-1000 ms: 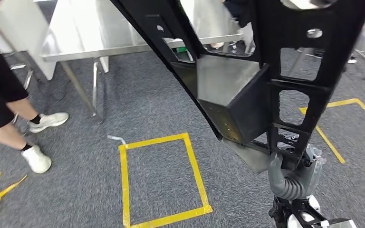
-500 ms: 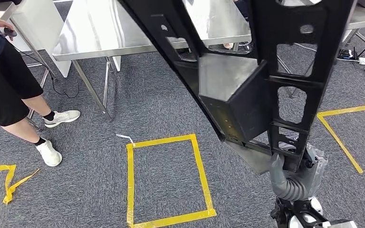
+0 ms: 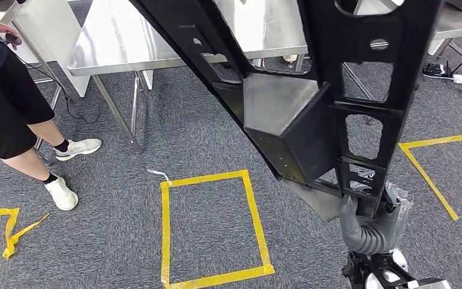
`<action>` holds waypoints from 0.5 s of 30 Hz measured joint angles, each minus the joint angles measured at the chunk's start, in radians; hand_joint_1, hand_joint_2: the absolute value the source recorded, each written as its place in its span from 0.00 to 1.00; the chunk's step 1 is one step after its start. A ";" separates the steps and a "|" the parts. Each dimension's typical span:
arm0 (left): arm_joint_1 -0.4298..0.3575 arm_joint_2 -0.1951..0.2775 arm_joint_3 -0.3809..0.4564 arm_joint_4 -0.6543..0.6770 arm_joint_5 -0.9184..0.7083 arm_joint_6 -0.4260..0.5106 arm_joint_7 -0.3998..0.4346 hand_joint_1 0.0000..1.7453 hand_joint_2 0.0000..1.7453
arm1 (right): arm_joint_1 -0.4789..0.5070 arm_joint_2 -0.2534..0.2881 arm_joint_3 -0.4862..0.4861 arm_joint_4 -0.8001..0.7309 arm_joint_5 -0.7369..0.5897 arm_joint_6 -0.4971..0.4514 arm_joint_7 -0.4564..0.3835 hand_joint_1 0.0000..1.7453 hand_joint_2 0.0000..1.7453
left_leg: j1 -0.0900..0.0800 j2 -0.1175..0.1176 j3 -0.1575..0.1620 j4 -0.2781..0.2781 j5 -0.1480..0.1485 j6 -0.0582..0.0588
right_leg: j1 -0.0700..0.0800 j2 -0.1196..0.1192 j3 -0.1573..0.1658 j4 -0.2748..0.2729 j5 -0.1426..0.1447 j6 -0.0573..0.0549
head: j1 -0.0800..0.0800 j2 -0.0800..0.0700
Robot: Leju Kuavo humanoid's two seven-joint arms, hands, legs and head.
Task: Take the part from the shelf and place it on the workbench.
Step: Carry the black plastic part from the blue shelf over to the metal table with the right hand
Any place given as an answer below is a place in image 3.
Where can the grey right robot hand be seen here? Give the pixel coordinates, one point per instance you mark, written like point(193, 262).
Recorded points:
point(396, 223)

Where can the person's left hand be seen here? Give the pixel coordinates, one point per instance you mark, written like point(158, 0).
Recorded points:
point(4, 28)

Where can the black plastic car part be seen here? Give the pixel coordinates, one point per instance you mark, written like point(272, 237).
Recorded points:
point(294, 119)

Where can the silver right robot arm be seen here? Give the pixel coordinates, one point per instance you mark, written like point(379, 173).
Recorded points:
point(374, 275)

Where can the large stainless steel workbench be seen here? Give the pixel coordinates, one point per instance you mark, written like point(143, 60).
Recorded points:
point(135, 36)

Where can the small stainless steel table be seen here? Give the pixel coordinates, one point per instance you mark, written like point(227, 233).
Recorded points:
point(41, 60)

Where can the white cabinet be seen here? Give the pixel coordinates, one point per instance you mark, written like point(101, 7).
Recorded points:
point(55, 32)

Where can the person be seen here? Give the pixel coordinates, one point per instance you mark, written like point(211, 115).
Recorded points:
point(0, 99)

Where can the black power strip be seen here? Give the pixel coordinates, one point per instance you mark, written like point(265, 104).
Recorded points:
point(436, 72)

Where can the steel table with white panel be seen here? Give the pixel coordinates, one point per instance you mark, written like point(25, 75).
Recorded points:
point(458, 24)

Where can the white tape strip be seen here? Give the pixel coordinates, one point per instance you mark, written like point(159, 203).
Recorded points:
point(159, 174)

